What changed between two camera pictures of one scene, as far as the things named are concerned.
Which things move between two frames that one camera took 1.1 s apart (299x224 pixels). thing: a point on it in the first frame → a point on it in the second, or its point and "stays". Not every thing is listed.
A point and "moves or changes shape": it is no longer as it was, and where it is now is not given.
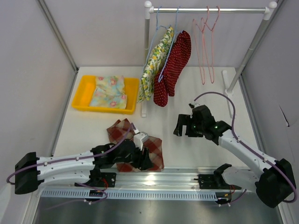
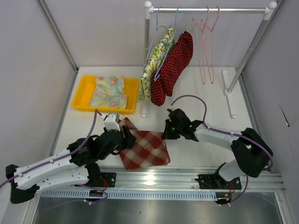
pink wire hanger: (200, 46) stays
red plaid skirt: (117, 130) moves or changes shape
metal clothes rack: (267, 10) stays
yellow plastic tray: (83, 94) stays
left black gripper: (144, 158) → (127, 136)
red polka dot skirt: (165, 82) stays
